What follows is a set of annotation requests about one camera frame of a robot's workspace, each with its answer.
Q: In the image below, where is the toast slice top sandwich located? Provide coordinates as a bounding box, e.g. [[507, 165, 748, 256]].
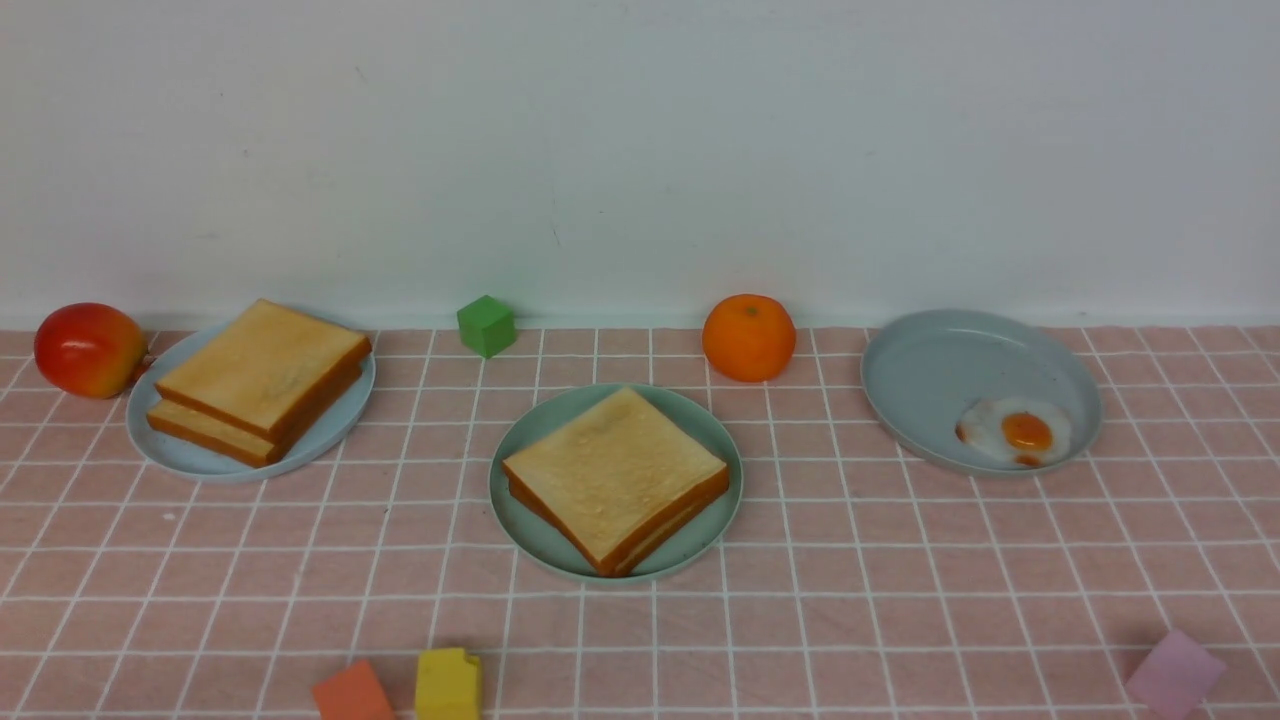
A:
[[500, 386, 732, 577]]

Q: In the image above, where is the toast slice sandwich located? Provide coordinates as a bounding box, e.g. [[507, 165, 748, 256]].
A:
[[500, 386, 732, 577], [508, 480, 732, 580]]

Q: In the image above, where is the toast slice bottom sandwich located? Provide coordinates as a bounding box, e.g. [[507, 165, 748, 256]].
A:
[[508, 480, 732, 580]]

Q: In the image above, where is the orange fruit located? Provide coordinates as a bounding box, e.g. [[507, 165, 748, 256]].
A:
[[701, 293, 797, 383]]

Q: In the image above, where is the green cube block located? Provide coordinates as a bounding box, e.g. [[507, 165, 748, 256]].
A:
[[456, 295, 518, 359]]

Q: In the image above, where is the mint green centre plate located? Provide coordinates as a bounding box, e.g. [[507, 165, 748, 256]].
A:
[[486, 383, 745, 584]]

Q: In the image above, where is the grey-blue egg plate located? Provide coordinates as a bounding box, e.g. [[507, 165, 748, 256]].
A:
[[861, 309, 1105, 477]]

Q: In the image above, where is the light blue bread plate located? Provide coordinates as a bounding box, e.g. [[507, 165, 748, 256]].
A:
[[125, 320, 378, 484]]

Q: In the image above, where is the pink checkered tablecloth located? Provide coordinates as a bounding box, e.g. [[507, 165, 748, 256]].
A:
[[1, 327, 1279, 719]]

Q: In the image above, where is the toast slice stack upper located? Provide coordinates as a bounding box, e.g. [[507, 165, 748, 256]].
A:
[[155, 299, 372, 442]]

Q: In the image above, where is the toast slice stack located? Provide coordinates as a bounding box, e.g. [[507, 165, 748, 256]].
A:
[[155, 299, 372, 442], [146, 398, 291, 468]]

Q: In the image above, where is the yellow block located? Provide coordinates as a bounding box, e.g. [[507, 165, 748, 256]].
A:
[[415, 647, 483, 720]]

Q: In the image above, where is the fried egg right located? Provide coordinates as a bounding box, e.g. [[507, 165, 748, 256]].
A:
[[955, 396, 1073, 468]]

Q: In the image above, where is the orange block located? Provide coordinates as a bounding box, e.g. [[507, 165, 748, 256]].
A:
[[311, 659, 396, 720]]

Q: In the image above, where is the toast slice stack lower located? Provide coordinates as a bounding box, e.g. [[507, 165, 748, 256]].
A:
[[146, 398, 291, 468]]

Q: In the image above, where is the red yellow apple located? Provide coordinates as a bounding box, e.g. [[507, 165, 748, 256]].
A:
[[35, 302, 154, 398]]

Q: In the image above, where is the pink cube block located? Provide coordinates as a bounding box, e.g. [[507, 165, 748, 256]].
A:
[[1125, 629, 1228, 719]]

